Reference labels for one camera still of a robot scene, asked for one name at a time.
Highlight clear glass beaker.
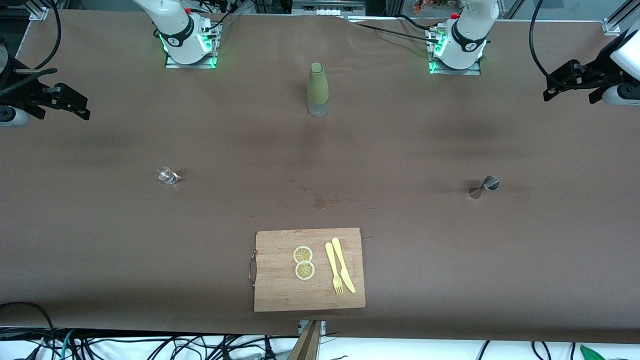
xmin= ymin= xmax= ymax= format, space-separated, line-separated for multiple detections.
xmin=155 ymin=166 xmax=180 ymax=186

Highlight steel double jigger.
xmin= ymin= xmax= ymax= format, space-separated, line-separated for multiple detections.
xmin=468 ymin=175 xmax=500 ymax=200

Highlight grey equipment box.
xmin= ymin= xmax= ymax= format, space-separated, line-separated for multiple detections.
xmin=292 ymin=0 xmax=366 ymax=17

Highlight green sleeved glass bottle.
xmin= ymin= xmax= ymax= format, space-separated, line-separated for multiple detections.
xmin=306 ymin=61 xmax=330 ymax=118

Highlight wooden cutting board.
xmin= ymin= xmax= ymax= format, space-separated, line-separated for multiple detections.
xmin=248 ymin=227 xmax=367 ymax=313

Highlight yellow plastic knife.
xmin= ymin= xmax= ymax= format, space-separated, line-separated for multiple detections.
xmin=331 ymin=237 xmax=357 ymax=294

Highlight yellow plastic fork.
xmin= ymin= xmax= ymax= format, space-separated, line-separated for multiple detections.
xmin=325 ymin=241 xmax=345 ymax=297

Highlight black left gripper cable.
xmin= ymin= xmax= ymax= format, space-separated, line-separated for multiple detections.
xmin=528 ymin=0 xmax=568 ymax=86

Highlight aluminium frame profile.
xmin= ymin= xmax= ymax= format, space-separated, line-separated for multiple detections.
xmin=20 ymin=0 xmax=51 ymax=21
xmin=602 ymin=0 xmax=631 ymax=36

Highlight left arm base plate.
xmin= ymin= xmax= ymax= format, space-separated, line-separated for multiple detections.
xmin=429 ymin=27 xmax=482 ymax=76

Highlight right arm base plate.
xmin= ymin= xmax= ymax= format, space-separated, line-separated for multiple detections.
xmin=165 ymin=22 xmax=217 ymax=69

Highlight short black table cable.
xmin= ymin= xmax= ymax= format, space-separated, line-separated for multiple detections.
xmin=397 ymin=14 xmax=446 ymax=32

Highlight long black table cable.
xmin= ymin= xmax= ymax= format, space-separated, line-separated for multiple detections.
xmin=345 ymin=17 xmax=443 ymax=45

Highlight black looped floor cable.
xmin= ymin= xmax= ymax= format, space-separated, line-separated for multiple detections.
xmin=0 ymin=301 xmax=56 ymax=360

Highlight teal floor cable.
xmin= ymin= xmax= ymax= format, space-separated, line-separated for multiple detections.
xmin=50 ymin=329 xmax=76 ymax=360

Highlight small metal bracket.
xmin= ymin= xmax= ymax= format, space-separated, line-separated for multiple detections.
xmin=298 ymin=320 xmax=327 ymax=337

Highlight wooden stand post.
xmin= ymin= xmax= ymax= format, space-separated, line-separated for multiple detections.
xmin=287 ymin=320 xmax=323 ymax=360

